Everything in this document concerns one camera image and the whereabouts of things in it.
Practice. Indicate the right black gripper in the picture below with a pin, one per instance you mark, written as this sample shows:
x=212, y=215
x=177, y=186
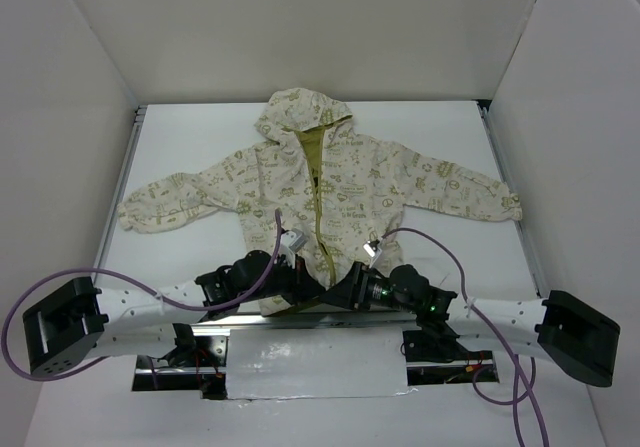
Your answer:
x=356, y=283

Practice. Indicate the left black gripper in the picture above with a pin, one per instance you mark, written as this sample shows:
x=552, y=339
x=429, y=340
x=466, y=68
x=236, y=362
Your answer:
x=294, y=277

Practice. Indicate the cream jacket with green print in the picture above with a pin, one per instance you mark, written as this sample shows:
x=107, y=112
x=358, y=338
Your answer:
x=312, y=171

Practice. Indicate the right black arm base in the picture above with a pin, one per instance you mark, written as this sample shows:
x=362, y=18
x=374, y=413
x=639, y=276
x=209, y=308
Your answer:
x=422, y=346

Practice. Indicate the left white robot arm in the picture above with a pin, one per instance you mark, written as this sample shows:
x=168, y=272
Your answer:
x=81, y=320

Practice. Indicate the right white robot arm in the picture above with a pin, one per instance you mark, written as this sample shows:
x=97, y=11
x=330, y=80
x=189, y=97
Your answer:
x=560, y=328

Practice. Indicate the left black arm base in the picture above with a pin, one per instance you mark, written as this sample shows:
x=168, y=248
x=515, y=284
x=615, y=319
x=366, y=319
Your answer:
x=189, y=347

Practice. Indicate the silver foil covered panel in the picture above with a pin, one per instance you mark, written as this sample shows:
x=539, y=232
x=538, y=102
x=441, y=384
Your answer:
x=289, y=364

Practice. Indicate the aluminium front rail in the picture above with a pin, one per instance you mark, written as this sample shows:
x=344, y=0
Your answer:
x=313, y=320

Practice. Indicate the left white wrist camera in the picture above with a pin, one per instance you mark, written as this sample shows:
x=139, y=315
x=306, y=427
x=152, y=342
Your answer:
x=291, y=242

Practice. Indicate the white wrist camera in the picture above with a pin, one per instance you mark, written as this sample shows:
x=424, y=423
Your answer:
x=374, y=250
x=291, y=242

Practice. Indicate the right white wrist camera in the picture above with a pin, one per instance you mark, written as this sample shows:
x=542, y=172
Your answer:
x=374, y=250

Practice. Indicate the left aluminium frame rail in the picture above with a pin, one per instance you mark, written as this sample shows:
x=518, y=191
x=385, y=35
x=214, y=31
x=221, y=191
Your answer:
x=121, y=183

